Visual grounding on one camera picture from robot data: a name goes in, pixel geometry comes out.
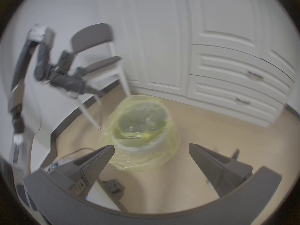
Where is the white wardrobe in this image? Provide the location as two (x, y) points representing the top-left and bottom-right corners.
(95, 0), (296, 129)

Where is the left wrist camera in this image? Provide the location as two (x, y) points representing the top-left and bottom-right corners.
(75, 66), (87, 78)

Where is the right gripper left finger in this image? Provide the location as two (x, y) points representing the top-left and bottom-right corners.
(55, 144), (115, 194)

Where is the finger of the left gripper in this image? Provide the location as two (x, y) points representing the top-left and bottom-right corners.
(82, 85), (106, 97)

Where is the white chair with grey seat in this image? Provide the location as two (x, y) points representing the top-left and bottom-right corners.
(70, 23), (131, 130)

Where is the yellow plastic bag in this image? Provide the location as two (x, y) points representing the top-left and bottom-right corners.
(100, 95), (179, 172)

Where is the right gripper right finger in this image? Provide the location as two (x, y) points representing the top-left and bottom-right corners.
(189, 143), (254, 199)

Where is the white trash bin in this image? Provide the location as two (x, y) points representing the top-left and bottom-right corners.
(111, 95), (174, 155)

